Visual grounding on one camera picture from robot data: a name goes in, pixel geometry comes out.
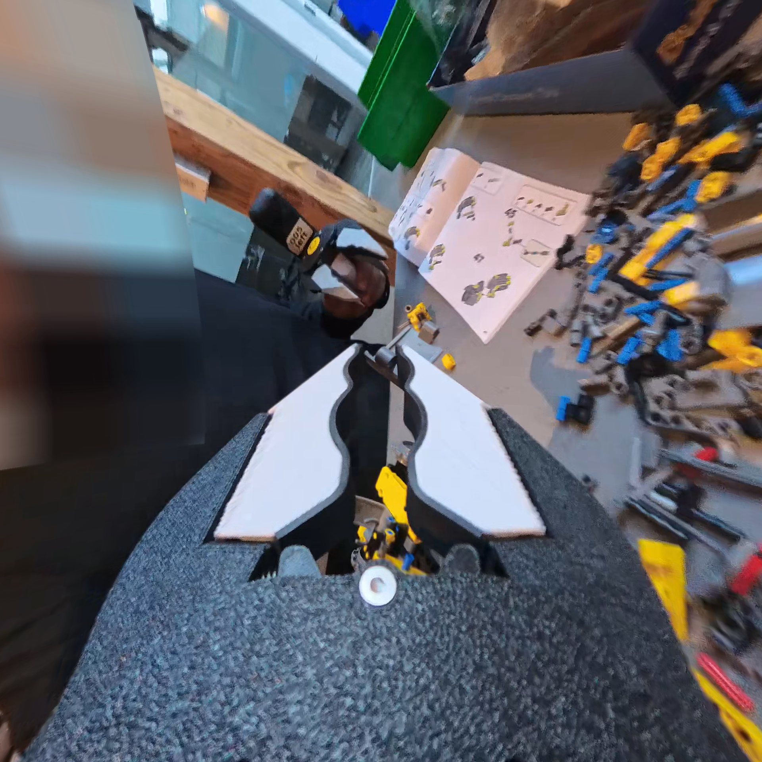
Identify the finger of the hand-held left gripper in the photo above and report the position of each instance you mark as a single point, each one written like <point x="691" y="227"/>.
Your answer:
<point x="357" y="241"/>
<point x="333" y="283"/>

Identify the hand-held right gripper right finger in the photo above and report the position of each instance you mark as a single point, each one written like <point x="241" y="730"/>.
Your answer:
<point x="476" y="470"/>

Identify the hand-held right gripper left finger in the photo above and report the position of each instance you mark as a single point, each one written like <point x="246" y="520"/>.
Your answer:
<point x="286" y="470"/>

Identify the yellow beaded axle assembly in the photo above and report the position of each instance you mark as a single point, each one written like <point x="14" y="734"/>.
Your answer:
<point x="416" y="312"/>

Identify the grey curved brick panel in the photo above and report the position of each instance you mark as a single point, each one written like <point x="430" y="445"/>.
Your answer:
<point x="384" y="357"/>

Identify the instruction booklet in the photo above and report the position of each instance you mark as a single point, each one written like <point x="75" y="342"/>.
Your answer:
<point x="494" y="238"/>

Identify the pile of small dark connectors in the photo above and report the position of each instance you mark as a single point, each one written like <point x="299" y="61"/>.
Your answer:
<point x="655" y="268"/>

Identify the person's left forearm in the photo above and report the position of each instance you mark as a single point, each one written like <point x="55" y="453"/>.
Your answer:
<point x="339" y="318"/>

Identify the person's left hand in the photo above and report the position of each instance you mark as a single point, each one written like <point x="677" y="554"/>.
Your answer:
<point x="369" y="280"/>

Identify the yellow black brick vehicle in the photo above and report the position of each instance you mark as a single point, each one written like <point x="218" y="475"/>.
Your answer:
<point x="390" y="494"/>

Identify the green storage bin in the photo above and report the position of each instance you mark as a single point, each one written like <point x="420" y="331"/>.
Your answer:
<point x="405" y="107"/>

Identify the blue storage bin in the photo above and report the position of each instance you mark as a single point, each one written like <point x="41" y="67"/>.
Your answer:
<point x="366" y="15"/>

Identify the dark cardboard box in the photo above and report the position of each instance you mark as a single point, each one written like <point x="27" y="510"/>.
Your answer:
<point x="536" y="89"/>

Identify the pile of yellow brick beams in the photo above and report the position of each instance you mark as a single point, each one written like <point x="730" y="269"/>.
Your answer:
<point x="714" y="595"/>

